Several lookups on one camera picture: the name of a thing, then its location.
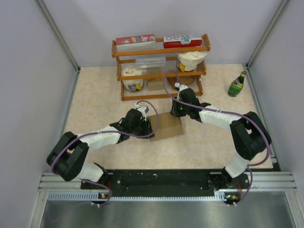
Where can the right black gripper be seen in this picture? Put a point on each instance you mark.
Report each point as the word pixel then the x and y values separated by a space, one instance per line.
pixel 174 111

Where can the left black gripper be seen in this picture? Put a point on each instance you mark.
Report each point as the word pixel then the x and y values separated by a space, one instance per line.
pixel 147 128

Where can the brown cardboard box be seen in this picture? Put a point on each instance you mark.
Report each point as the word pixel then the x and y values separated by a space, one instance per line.
pixel 169 126

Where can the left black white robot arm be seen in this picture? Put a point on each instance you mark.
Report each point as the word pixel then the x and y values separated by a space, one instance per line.
pixel 67 159

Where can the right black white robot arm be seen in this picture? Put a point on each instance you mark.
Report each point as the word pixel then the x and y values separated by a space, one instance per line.
pixel 248 133

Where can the red white wrap box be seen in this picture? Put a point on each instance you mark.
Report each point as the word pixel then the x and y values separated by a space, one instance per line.
pixel 183 41

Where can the red white foil box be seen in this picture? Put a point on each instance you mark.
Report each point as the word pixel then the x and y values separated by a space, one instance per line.
pixel 134 43

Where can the red-brown scouring pad pack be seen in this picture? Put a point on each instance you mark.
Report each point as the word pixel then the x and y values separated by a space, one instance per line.
pixel 184 80

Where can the beige sponge pack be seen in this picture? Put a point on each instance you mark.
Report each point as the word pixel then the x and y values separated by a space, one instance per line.
pixel 154 83

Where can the lower toilet paper roll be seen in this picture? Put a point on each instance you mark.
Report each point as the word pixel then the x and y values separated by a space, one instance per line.
pixel 132 84

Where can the toilet paper roll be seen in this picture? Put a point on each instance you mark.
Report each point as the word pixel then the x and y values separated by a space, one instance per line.
pixel 189 61
pixel 132 84

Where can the upper toilet paper roll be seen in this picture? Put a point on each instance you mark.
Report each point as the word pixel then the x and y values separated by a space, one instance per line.
pixel 189 61

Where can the orange wooden shelf rack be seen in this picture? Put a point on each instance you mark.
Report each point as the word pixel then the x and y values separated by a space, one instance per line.
pixel 158 72

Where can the clear plastic container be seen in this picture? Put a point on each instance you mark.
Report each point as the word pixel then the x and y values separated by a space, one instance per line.
pixel 150 62

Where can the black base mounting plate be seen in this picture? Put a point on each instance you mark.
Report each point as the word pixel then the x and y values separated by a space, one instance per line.
pixel 171 183

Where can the green glass bottle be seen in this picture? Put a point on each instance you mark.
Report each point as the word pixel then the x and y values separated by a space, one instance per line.
pixel 237 85

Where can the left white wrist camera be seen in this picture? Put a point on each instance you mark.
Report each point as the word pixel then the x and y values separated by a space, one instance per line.
pixel 143 109

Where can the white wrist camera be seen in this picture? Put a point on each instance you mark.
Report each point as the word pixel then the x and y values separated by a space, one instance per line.
pixel 143 109
pixel 179 87

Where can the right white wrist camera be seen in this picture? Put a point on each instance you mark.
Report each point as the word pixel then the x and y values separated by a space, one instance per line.
pixel 179 87

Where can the aluminium frame rail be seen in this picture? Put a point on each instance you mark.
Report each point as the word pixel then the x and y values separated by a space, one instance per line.
pixel 262 181

